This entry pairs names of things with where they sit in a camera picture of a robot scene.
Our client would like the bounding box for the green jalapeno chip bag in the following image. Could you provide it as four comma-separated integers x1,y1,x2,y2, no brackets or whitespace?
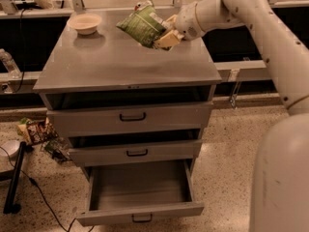
116,0,168,48

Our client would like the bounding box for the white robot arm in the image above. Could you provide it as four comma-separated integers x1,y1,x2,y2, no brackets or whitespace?
154,0,309,232

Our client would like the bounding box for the grey drawer cabinet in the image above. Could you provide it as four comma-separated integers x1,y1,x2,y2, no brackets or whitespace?
33,6,223,227

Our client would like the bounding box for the middle grey drawer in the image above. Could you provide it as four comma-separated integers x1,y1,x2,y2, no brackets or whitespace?
69,140,202,166

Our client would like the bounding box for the grey drawer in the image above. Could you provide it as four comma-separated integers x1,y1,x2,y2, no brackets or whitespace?
77,160,204,226
69,140,202,166
47,102,212,137

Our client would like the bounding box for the top grey drawer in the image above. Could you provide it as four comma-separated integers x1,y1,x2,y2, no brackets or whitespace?
47,102,212,137

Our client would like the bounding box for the bottom grey drawer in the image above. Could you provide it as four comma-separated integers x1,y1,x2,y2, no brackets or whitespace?
77,160,204,226

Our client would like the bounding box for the dark snack bag on floor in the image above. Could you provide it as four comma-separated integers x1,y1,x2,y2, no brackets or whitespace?
43,137,70,163

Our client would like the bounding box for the brown snack bag on floor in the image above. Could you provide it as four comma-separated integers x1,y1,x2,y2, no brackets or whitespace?
17,118,58,145

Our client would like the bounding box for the beige paper bowl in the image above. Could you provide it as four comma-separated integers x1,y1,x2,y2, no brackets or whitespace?
67,14,101,35

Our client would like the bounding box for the clear plastic water bottle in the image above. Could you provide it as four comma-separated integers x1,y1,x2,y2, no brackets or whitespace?
0,48,21,79

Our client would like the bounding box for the white bowl on floor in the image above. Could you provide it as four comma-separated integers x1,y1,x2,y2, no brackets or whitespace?
0,140,20,159

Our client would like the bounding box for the black stand leg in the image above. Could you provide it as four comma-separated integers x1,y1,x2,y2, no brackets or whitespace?
3,142,26,214

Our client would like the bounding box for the metal clamp bracket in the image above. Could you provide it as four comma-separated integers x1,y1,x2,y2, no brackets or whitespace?
229,69,241,109

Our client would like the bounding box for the black floor cable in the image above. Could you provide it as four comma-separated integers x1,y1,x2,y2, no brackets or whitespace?
0,145,96,232

